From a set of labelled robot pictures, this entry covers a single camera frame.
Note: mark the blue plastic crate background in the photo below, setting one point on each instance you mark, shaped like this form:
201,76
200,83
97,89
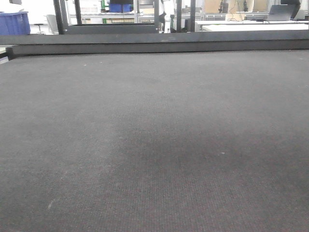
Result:
14,23

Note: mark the grey stool chair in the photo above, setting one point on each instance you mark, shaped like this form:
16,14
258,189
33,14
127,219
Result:
47,26

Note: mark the grey laptop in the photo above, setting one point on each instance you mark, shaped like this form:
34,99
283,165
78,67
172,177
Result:
280,12

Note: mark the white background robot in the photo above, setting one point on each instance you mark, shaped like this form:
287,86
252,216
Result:
166,12

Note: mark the white lab table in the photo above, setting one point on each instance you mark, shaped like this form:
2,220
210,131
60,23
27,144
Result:
233,26

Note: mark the black metal frame rack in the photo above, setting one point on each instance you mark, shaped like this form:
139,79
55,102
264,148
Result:
85,17

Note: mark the blue storage bins on shelf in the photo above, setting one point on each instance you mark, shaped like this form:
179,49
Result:
120,6

